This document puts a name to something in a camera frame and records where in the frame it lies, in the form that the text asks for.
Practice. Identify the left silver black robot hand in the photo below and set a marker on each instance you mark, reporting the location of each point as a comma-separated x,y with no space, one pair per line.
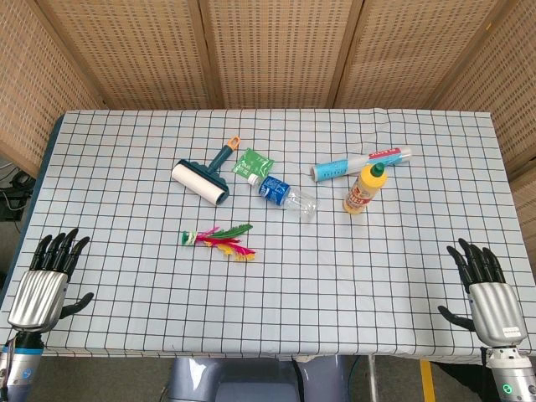
39,295

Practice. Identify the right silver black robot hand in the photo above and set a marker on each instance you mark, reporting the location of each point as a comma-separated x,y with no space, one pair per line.
496,305

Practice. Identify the colourful feather shuttlecock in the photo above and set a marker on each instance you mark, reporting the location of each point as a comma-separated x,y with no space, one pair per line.
222,243

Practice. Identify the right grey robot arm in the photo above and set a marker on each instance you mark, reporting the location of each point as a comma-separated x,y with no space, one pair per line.
508,372

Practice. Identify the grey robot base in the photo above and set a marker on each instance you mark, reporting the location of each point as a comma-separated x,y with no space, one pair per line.
255,379

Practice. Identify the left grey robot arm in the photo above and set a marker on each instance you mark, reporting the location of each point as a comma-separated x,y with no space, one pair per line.
19,364

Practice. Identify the yellow green-cap detergent bottle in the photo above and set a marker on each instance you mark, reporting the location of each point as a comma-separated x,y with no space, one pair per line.
365,188

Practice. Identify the blue white wrap roll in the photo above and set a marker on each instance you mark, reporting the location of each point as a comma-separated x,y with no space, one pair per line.
356,164

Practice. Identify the teal lint roller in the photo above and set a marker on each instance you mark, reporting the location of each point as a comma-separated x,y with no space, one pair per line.
205,180

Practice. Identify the checked white tablecloth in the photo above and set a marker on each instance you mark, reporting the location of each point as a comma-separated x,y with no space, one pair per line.
268,293

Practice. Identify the clear blue-label water bottle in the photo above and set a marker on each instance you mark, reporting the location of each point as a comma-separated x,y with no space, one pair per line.
282,194

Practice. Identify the green snack packet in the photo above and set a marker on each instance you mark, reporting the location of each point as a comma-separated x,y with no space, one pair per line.
252,164

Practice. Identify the woven bamboo folding screen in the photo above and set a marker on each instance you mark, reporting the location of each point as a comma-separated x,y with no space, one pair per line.
268,50

